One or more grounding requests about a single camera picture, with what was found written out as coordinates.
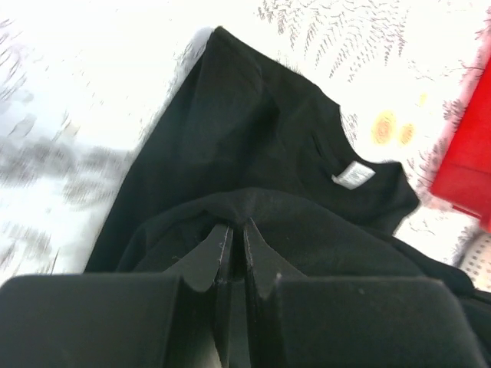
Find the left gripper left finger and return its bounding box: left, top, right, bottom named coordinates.
left=1, top=224, right=233, bottom=367

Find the floral patterned table mat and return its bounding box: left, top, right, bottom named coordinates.
left=1, top=1, right=490, bottom=280

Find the red plastic bin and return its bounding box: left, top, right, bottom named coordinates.
left=430, top=64, right=491, bottom=232

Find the black floral print t-shirt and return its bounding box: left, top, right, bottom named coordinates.
left=86, top=28, right=490, bottom=367

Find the white plastic laundry basket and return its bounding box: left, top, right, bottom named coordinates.
left=460, top=234, right=491, bottom=292

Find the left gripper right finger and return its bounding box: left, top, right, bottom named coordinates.
left=243, top=221, right=487, bottom=367

